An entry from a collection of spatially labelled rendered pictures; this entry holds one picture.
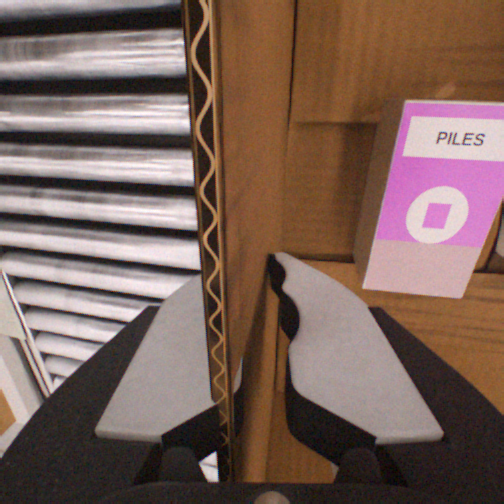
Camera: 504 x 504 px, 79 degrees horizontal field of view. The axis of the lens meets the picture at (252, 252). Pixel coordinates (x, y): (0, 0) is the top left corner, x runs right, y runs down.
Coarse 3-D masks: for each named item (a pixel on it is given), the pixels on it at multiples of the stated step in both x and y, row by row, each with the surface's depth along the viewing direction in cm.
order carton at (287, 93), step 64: (192, 0) 3; (256, 0) 6; (320, 0) 16; (384, 0) 15; (448, 0) 15; (192, 64) 4; (256, 64) 6; (320, 64) 17; (384, 64) 16; (448, 64) 16; (192, 128) 4; (256, 128) 7; (320, 128) 19; (256, 192) 8; (320, 192) 21; (256, 256) 9; (320, 256) 23; (256, 320) 10; (448, 320) 23; (256, 384) 12; (256, 448) 14
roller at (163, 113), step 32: (0, 96) 42; (32, 96) 41; (64, 96) 40; (96, 96) 39; (128, 96) 38; (160, 96) 37; (0, 128) 44; (32, 128) 43; (64, 128) 41; (96, 128) 40; (128, 128) 39; (160, 128) 38
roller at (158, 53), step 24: (0, 48) 38; (24, 48) 37; (48, 48) 37; (72, 48) 36; (96, 48) 35; (120, 48) 34; (144, 48) 34; (168, 48) 33; (0, 72) 40; (24, 72) 39; (48, 72) 38; (72, 72) 38; (96, 72) 37; (120, 72) 36; (144, 72) 36; (168, 72) 35
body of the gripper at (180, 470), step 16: (176, 448) 5; (176, 464) 5; (192, 464) 5; (352, 464) 5; (368, 464) 5; (160, 480) 5; (176, 480) 5; (192, 480) 5; (336, 480) 5; (352, 480) 5; (368, 480) 5; (112, 496) 4; (128, 496) 4; (144, 496) 4; (160, 496) 4; (176, 496) 4; (192, 496) 4; (208, 496) 4; (224, 496) 4; (240, 496) 4; (256, 496) 4; (272, 496) 4; (288, 496) 4; (304, 496) 4; (320, 496) 4; (336, 496) 4; (352, 496) 4; (368, 496) 4; (384, 496) 4; (400, 496) 4; (416, 496) 4; (432, 496) 4
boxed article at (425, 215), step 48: (384, 144) 16; (432, 144) 14; (480, 144) 14; (384, 192) 15; (432, 192) 15; (480, 192) 15; (384, 240) 17; (432, 240) 16; (480, 240) 16; (384, 288) 18; (432, 288) 17
